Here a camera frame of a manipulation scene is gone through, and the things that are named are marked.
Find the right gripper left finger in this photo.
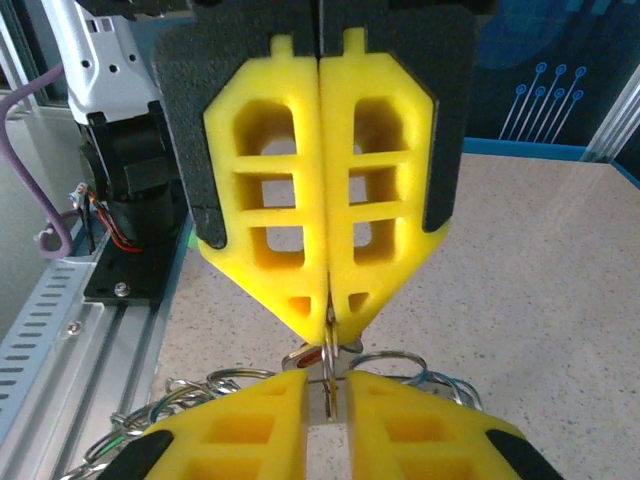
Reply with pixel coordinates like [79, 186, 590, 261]
[110, 370, 309, 480]

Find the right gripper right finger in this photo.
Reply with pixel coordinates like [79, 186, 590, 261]
[347, 369, 565, 480]

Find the key with red tag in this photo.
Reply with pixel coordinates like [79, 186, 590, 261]
[280, 342, 365, 385]

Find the large metal keyring bundle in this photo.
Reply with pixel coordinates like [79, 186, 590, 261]
[82, 307, 484, 471]

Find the blue edged side rail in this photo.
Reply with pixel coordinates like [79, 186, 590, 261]
[462, 137, 640, 191]

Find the aluminium mounting rail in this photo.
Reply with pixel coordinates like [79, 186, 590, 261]
[0, 299, 171, 480]

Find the aluminium frame post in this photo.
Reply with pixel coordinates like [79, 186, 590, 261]
[579, 62, 640, 166]

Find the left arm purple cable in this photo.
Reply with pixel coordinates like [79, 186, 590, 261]
[0, 64, 74, 261]

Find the grey slotted cable duct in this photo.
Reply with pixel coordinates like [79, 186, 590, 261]
[0, 259, 94, 416]

